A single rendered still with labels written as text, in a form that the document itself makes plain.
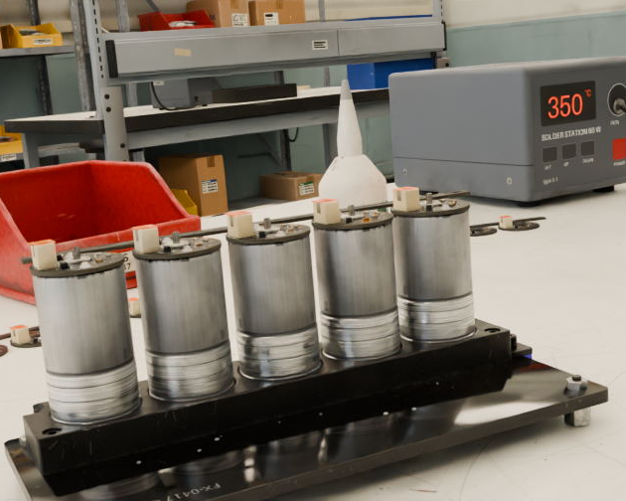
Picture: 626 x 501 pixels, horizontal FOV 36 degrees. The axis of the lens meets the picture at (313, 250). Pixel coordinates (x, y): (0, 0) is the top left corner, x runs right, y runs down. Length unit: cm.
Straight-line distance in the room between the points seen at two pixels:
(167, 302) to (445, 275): 9
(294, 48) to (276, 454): 285
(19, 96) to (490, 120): 432
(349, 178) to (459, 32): 603
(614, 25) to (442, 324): 548
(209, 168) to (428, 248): 463
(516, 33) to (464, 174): 548
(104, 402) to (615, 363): 18
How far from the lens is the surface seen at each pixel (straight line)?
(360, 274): 29
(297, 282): 28
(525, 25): 614
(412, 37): 342
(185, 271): 27
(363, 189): 47
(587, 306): 43
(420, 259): 30
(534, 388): 30
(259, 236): 28
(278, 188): 533
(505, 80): 67
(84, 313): 26
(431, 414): 28
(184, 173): 498
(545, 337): 38
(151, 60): 281
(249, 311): 28
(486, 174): 69
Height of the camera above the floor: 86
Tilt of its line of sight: 11 degrees down
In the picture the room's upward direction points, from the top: 5 degrees counter-clockwise
